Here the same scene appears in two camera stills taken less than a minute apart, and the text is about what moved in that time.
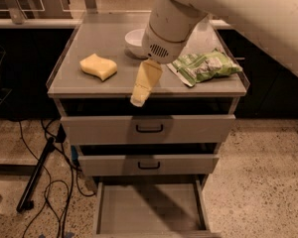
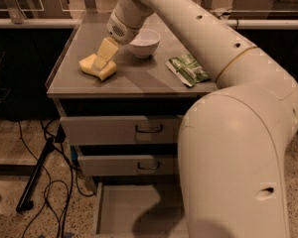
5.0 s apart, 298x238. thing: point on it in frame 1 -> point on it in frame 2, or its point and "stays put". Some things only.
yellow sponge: (96, 65) stays put
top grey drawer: (149, 130) stays put
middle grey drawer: (185, 164) stays put
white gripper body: (162, 48) -> (123, 31)
